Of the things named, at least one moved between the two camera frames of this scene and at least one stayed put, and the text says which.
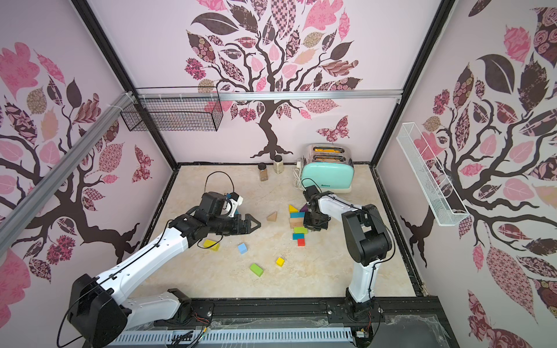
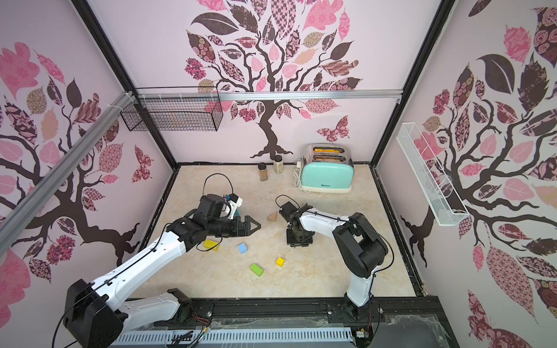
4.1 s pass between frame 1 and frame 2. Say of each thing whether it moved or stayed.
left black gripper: stayed
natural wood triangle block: stayed
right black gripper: moved
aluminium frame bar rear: stayed
